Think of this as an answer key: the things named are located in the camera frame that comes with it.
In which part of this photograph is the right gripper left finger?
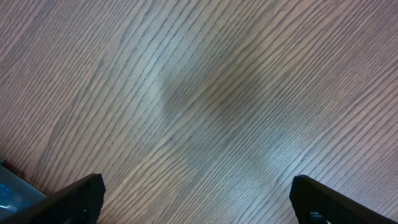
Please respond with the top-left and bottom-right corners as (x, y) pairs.
(1, 174), (106, 224)

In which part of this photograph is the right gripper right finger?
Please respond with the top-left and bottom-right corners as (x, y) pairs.
(289, 175), (397, 224)

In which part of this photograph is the clear plastic storage bin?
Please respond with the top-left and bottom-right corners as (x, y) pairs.
(1, 159), (46, 221)

